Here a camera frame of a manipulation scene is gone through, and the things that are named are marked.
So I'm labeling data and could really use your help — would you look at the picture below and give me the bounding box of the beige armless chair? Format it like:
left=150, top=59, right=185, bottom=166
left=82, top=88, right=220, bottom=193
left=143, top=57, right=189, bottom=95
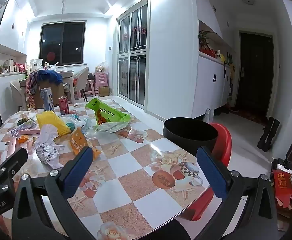
left=10, top=81, right=27, bottom=112

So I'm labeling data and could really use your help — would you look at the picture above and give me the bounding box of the black boot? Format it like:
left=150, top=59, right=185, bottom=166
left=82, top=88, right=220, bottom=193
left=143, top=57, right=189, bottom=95
left=262, top=119, right=280, bottom=152
left=257, top=117, right=274, bottom=148

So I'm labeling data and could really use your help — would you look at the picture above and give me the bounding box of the dark red doormat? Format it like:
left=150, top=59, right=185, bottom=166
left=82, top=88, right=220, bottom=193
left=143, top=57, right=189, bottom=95
left=232, top=109, right=269, bottom=127

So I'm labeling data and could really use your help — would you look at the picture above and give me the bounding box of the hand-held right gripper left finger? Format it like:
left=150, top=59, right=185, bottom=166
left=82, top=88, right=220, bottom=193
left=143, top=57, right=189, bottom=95
left=11, top=145, right=96, bottom=240

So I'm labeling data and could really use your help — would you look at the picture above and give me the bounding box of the brown backed chair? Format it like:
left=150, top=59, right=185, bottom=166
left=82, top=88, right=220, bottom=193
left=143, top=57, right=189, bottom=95
left=27, top=79, right=66, bottom=109

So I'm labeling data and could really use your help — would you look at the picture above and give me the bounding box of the black trash bin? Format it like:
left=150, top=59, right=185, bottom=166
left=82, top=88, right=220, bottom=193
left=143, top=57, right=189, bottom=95
left=163, top=117, right=219, bottom=153

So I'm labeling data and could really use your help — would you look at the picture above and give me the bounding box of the dark framed window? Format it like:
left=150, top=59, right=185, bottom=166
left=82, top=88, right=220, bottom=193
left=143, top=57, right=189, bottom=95
left=39, top=21, right=86, bottom=67

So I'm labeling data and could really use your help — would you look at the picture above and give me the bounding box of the red plastic stool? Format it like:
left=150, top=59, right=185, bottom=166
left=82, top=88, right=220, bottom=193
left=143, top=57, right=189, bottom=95
left=183, top=123, right=233, bottom=222

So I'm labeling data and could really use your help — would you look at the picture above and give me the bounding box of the green potted plant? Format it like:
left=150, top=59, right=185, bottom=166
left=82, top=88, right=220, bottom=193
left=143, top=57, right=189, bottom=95
left=198, top=30, right=215, bottom=52

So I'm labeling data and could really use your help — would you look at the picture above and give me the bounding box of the green plastic bag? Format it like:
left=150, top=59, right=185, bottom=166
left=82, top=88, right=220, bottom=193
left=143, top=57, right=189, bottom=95
left=85, top=98, right=131, bottom=132

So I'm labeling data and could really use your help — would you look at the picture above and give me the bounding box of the sliding glass door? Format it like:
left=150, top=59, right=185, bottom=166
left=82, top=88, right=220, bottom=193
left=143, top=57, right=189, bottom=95
left=116, top=0, right=150, bottom=110

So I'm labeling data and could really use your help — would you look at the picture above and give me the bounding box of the red ornament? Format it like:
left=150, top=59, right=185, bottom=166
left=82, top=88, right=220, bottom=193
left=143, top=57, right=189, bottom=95
left=200, top=46, right=216, bottom=58

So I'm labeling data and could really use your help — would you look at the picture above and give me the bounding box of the white countertop appliance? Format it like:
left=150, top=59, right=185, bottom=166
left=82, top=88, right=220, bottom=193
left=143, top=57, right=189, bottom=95
left=4, top=59, right=15, bottom=73

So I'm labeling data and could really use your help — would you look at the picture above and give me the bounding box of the clear bag of snacks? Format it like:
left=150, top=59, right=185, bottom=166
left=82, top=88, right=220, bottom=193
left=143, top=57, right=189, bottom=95
left=95, top=62, right=109, bottom=73

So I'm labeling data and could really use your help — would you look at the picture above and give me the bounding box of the pink paper strip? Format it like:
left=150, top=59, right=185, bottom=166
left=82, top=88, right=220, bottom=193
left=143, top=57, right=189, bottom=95
left=8, top=136, right=17, bottom=153

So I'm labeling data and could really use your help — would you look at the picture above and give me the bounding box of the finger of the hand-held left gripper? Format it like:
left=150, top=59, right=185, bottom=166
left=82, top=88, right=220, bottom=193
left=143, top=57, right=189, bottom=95
left=0, top=148, right=28, bottom=188

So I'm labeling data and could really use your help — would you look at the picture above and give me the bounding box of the pink plastic stool stack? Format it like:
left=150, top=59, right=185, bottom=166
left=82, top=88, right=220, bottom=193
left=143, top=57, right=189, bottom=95
left=95, top=72, right=108, bottom=96

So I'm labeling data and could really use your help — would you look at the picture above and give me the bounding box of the white shoe cabinet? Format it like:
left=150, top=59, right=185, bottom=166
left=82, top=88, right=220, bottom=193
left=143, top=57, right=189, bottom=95
left=198, top=51, right=233, bottom=117

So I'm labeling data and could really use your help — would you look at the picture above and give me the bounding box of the red drink can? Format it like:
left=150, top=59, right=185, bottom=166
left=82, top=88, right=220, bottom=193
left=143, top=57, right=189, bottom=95
left=58, top=96, right=70, bottom=115

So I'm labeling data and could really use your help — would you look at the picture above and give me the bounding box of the white printed shopping bag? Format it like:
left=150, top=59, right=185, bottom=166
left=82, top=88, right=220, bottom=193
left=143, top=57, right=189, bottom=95
left=30, top=59, right=43, bottom=71

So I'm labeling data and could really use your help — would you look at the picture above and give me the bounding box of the yellow black cartoon decoration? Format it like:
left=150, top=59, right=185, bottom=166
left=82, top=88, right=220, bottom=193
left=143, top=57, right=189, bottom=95
left=225, top=51, right=235, bottom=95

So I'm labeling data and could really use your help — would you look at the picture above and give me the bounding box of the plaid cloth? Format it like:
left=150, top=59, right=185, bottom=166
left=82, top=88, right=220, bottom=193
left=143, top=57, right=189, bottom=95
left=26, top=74, right=40, bottom=97

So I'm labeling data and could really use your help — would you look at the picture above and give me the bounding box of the white purple packet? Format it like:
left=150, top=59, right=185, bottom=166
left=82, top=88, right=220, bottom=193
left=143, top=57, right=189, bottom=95
left=9, top=126, right=24, bottom=137

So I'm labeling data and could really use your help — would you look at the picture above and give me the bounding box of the tall blue white can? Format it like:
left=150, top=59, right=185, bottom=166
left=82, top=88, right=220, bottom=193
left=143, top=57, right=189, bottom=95
left=40, top=87, right=55, bottom=112

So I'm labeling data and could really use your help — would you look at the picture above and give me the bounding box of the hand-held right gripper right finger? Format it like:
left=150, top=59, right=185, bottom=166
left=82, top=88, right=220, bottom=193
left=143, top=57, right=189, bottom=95
left=196, top=146, right=279, bottom=240

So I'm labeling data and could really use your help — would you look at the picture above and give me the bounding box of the yellow foam fruit net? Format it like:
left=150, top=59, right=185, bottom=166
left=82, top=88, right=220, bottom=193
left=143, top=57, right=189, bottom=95
left=36, top=110, right=71, bottom=137

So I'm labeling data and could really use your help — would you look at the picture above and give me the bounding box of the blue cloth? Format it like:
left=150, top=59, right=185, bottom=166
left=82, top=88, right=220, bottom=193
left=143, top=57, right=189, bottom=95
left=34, top=69, right=63, bottom=85

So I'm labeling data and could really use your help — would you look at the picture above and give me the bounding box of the clear blue printed plastic bag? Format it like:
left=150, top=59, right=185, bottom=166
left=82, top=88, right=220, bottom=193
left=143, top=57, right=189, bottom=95
left=61, top=114, right=94, bottom=135

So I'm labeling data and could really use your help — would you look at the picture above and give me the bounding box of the crumpled white paper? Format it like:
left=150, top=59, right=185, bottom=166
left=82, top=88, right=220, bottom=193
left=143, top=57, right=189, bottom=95
left=34, top=125, right=66, bottom=169

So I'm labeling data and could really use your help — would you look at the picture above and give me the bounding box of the orange snack packet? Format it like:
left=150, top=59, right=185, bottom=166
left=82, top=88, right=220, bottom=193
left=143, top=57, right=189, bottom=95
left=69, top=127, right=102, bottom=159

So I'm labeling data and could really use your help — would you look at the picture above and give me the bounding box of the beige curved back chair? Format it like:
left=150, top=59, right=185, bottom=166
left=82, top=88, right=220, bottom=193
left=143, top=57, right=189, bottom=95
left=73, top=67, right=89, bottom=99

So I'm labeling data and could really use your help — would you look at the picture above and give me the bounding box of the dark entrance door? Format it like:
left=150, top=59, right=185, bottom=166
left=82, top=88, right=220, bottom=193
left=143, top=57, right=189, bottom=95
left=236, top=30, right=274, bottom=117

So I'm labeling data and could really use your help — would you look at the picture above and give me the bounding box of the white kitchen counter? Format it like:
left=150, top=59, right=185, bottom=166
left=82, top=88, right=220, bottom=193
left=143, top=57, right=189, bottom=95
left=0, top=71, right=27, bottom=120

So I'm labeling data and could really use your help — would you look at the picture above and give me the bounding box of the green snack wrapper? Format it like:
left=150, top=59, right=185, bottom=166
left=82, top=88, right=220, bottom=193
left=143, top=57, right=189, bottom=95
left=17, top=118, right=36, bottom=128

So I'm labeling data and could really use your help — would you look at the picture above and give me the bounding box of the pink low stool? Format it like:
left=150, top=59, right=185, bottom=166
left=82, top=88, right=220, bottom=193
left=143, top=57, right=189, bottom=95
left=85, top=80, right=96, bottom=96

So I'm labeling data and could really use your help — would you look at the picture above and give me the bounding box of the white plastic bag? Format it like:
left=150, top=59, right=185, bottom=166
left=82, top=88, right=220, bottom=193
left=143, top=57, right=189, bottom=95
left=202, top=108, right=214, bottom=123

